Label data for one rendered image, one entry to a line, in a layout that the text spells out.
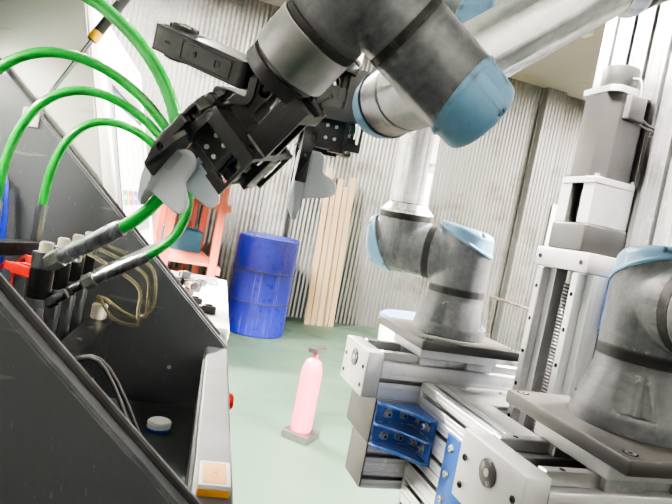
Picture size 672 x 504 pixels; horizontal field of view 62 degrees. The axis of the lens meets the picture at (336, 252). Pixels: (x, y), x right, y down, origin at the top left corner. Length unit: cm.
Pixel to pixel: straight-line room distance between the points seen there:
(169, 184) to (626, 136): 75
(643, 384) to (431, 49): 49
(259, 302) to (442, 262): 438
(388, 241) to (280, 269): 430
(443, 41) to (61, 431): 40
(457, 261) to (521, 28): 60
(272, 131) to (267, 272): 493
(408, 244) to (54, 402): 87
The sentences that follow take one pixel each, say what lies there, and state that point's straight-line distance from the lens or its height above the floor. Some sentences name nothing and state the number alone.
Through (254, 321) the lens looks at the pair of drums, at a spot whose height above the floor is 16.
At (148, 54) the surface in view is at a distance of 65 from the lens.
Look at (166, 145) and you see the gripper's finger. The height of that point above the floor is 126.
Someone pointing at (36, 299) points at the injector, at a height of 106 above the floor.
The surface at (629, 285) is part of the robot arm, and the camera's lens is 78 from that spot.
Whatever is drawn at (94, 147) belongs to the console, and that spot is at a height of 127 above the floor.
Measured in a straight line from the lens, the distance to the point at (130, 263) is 84.
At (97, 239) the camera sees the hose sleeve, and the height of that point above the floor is 116.
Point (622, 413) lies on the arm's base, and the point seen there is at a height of 106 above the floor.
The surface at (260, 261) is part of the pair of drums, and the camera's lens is 542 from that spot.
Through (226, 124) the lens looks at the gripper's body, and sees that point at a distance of 52.
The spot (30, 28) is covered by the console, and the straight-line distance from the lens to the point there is 119.
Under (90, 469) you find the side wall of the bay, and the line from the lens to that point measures 46.
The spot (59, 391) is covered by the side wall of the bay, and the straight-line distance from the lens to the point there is 44.
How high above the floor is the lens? 122
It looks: 3 degrees down
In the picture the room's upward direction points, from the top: 11 degrees clockwise
